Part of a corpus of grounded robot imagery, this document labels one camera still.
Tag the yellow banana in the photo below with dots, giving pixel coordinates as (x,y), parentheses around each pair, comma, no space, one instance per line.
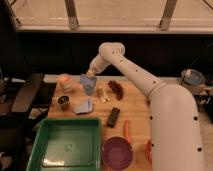
(102,94)

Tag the purple bowl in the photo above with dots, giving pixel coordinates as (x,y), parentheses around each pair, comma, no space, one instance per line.
(117,153)

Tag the black chair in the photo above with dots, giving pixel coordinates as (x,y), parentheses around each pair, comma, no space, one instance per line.
(14,113)

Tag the orange lidded jar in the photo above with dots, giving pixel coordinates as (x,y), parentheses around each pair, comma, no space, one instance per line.
(64,80)

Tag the small dark metal cup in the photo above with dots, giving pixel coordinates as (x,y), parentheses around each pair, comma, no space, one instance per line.
(64,103)

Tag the blue folded cloth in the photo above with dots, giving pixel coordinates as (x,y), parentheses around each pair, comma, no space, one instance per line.
(84,107)

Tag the brown grape bunch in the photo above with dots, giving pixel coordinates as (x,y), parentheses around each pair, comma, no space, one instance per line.
(116,88)

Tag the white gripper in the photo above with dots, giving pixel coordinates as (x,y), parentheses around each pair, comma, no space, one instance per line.
(97,66)

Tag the grey bowl at right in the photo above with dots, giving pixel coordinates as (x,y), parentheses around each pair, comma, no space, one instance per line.
(192,77)

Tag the blue sponge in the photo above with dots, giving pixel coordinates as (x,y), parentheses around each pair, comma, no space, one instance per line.
(85,80)

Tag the orange carrot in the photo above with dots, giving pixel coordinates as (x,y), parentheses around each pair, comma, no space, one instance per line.
(127,133)

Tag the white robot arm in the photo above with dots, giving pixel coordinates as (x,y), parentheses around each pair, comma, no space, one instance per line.
(176,141)

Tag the black remote control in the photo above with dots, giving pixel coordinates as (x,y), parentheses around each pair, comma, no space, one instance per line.
(113,117)

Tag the orange frying pan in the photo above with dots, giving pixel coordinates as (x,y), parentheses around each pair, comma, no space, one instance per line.
(148,151)

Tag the green plastic tray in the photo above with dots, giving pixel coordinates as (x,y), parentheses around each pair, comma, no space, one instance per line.
(67,145)

